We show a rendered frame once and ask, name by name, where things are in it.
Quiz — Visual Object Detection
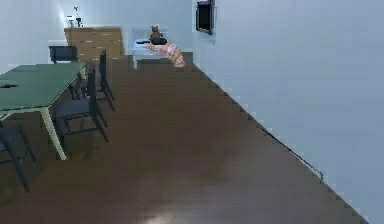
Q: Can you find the brown teddy bear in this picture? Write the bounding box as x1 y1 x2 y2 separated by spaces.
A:
148 25 164 42

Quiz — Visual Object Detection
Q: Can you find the black framed wall picture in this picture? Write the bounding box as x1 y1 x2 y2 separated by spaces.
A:
195 0 215 36

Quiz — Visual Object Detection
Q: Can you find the orange patterned blanket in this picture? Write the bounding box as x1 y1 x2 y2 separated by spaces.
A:
145 41 186 69

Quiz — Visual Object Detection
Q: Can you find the black dining chair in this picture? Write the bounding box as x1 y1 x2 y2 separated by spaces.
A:
48 45 79 64
79 50 116 112
0 123 37 194
54 65 110 148

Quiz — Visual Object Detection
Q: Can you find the green top white-legged table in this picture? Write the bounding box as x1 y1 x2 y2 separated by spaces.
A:
0 61 89 161

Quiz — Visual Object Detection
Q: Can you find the white bed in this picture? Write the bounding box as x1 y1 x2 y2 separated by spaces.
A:
131 27 174 70

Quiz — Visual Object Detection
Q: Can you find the wooden chest of drawers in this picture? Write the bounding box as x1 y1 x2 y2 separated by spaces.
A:
63 26 125 63

